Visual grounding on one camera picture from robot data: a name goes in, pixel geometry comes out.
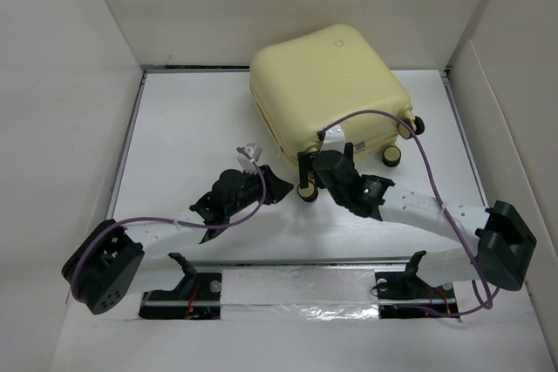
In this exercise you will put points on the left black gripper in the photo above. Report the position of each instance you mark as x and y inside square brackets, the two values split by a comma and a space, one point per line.
[276, 187]

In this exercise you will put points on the yellow hard-shell suitcase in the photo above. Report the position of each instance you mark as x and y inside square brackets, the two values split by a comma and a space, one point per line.
[330, 77]

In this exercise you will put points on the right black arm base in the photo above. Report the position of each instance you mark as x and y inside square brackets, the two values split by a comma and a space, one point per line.
[403, 295]

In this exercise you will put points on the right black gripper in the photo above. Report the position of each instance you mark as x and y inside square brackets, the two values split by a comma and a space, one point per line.
[303, 162]

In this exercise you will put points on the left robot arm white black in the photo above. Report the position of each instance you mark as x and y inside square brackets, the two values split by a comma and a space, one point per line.
[141, 255]

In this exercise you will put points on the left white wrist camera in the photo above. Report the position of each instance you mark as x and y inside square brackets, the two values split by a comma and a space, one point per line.
[248, 157]

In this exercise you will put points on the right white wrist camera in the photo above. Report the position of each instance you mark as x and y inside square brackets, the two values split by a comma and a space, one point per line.
[333, 139]

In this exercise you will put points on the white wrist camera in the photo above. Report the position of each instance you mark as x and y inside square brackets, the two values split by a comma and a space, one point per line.
[248, 157]
[333, 139]

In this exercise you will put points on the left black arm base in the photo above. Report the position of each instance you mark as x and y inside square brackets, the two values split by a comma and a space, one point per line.
[196, 297]

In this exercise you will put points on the silver aluminium rail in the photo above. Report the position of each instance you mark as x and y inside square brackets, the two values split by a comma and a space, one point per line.
[304, 263]

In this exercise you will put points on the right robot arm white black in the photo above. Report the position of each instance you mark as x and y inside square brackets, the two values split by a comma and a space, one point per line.
[495, 243]

